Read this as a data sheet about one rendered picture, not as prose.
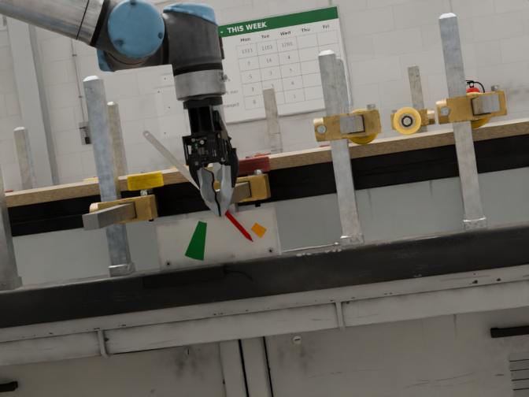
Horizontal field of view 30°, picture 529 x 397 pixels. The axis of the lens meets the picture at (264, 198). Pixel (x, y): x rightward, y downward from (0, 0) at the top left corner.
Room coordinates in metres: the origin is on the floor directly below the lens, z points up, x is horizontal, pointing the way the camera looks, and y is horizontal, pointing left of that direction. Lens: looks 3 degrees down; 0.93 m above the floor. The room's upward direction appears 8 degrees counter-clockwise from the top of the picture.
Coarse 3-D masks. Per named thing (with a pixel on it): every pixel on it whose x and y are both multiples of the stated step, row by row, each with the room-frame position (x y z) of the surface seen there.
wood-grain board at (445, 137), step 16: (480, 128) 2.17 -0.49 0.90; (496, 128) 2.17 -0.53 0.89; (512, 128) 2.16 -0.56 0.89; (528, 128) 2.16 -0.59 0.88; (352, 144) 2.53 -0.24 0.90; (368, 144) 2.21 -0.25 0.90; (384, 144) 2.21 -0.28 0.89; (400, 144) 2.20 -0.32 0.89; (416, 144) 2.19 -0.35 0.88; (432, 144) 2.19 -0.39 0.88; (448, 144) 2.18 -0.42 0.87; (272, 160) 2.25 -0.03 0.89; (288, 160) 2.24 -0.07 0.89; (304, 160) 2.23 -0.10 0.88; (320, 160) 2.23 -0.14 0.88; (176, 176) 2.28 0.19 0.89; (16, 192) 2.73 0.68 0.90; (32, 192) 2.33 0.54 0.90; (48, 192) 2.33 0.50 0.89; (64, 192) 2.32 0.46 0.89; (80, 192) 2.32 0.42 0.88; (96, 192) 2.31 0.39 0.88
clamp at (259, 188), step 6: (264, 174) 2.05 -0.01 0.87; (240, 180) 2.04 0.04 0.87; (246, 180) 2.04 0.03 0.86; (252, 180) 2.04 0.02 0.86; (258, 180) 2.04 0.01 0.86; (264, 180) 2.04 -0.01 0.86; (216, 186) 2.05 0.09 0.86; (252, 186) 2.04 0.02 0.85; (258, 186) 2.04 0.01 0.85; (264, 186) 2.04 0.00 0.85; (252, 192) 2.04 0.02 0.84; (258, 192) 2.04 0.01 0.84; (264, 192) 2.04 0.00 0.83; (270, 192) 2.08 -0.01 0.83; (246, 198) 2.04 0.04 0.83; (252, 198) 2.04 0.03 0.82; (258, 198) 2.04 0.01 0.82; (264, 198) 2.04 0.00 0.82
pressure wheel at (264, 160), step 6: (252, 156) 2.20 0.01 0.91; (264, 156) 2.18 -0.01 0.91; (240, 162) 2.17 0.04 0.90; (246, 162) 2.17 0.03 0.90; (252, 162) 2.17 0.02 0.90; (258, 162) 2.17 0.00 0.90; (264, 162) 2.18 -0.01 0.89; (240, 168) 2.18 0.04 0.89; (246, 168) 2.17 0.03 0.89; (252, 168) 2.17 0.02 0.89; (258, 168) 2.17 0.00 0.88; (264, 168) 2.18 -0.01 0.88; (270, 168) 2.20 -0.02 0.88; (240, 174) 2.18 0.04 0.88; (246, 174) 2.17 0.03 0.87; (252, 174) 2.19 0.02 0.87; (258, 204) 2.20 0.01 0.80
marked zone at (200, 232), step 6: (198, 222) 2.06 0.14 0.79; (204, 222) 2.06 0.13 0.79; (198, 228) 2.06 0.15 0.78; (204, 228) 2.06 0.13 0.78; (198, 234) 2.06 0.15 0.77; (204, 234) 2.06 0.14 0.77; (192, 240) 2.06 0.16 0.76; (198, 240) 2.06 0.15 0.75; (204, 240) 2.06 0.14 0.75; (192, 246) 2.06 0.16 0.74; (198, 246) 2.06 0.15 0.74; (204, 246) 2.06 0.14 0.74; (186, 252) 2.07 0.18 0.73; (192, 252) 2.06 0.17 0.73; (198, 252) 2.06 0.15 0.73; (198, 258) 2.06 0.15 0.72
